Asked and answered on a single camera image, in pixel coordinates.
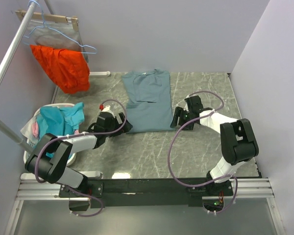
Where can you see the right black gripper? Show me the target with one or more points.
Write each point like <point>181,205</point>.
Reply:
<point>179,112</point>

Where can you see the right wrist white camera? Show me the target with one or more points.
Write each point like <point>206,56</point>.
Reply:
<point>186,105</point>

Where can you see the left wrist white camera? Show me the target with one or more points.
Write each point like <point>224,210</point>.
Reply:
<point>106,108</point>

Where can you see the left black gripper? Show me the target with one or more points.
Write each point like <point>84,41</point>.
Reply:
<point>126,128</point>

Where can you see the grey mesh hanging bag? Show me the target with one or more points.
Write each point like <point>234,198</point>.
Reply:
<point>55,35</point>

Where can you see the slate blue polo shirt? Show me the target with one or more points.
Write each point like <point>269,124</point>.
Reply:
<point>149,107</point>

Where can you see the aluminium rail frame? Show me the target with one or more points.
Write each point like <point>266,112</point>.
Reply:
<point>38,210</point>

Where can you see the wrist white camera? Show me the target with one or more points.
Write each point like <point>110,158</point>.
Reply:
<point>186,105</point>
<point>106,108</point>

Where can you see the silver clothes rack pole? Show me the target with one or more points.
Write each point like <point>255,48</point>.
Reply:
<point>4,65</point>

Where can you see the teal shirt in basket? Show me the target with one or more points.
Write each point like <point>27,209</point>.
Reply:
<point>60,121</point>

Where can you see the white table edge bracket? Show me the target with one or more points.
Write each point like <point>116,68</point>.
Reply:
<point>100,74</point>

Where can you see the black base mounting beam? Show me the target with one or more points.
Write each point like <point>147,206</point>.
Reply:
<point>154,192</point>

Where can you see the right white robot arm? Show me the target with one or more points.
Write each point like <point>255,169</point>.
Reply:
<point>238,142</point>

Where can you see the pink garment in basket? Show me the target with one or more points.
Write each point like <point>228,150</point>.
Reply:
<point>35,130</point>

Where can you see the wooden bag top bar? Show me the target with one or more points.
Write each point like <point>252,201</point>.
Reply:
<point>57,19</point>

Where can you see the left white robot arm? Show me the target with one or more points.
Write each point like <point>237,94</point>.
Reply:
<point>50,156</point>

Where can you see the orange shirt on hanger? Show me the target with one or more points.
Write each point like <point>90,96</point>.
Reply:
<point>66,68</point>

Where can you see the light blue wire hanger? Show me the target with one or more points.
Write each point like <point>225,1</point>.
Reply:
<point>56,31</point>

